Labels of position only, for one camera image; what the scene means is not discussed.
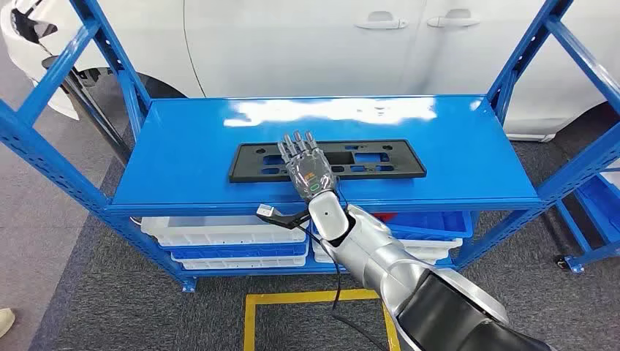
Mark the black plastic plate bracket part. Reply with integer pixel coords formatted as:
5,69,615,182
228,139,428,184

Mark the blue metal shelf rack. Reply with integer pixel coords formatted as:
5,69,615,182
0,0,620,294

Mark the blue plastic bin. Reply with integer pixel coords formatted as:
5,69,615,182
162,241,310,260
373,211,475,241

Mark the yellow floor tape square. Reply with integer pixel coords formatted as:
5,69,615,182
243,289,402,351

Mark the white car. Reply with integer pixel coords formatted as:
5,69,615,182
0,0,620,143

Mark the black car wheel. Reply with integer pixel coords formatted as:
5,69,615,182
77,67,189,166

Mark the person's shoe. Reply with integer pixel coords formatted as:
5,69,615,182
0,308,16,339

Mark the black camera cable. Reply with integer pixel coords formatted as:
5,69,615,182
295,213,388,351

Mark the white car door handle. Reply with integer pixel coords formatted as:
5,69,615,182
427,9,480,29
355,11,409,31

